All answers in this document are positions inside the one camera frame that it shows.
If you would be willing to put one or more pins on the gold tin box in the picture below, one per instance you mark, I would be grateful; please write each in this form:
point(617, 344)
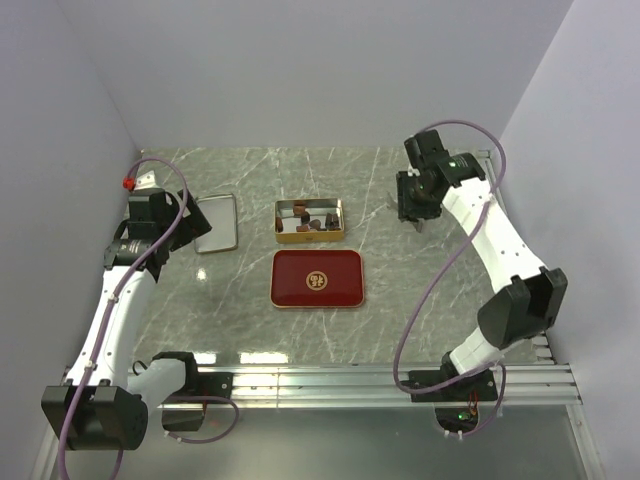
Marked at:
point(318, 208)

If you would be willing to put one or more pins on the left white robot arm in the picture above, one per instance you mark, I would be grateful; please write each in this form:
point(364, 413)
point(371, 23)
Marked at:
point(98, 406)

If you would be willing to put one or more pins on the dark square chocolate bottom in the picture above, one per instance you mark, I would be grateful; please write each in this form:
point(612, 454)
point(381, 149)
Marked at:
point(331, 218)

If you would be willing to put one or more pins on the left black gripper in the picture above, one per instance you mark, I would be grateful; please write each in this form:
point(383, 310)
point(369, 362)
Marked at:
point(192, 225)

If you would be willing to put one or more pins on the red emergency knob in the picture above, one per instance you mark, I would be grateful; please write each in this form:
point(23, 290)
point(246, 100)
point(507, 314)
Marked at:
point(129, 183)

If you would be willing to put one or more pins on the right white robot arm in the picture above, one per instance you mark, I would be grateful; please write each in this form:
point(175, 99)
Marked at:
point(464, 179)

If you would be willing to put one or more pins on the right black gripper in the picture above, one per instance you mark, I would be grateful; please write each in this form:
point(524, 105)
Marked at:
point(405, 207)

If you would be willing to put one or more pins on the aluminium mounting rail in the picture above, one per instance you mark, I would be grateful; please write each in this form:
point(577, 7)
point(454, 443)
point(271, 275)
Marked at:
point(372, 386)

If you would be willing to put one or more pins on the side aluminium rail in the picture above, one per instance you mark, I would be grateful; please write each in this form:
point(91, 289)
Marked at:
point(527, 294)

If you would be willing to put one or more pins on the light brown bar chocolate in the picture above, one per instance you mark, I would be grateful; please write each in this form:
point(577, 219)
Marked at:
point(299, 208)

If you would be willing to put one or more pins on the silver tin lid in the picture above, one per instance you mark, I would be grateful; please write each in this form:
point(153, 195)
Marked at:
point(221, 213)

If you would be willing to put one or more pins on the red gold-rimmed tray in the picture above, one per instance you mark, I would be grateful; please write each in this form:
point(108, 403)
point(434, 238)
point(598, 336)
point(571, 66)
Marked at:
point(317, 279)

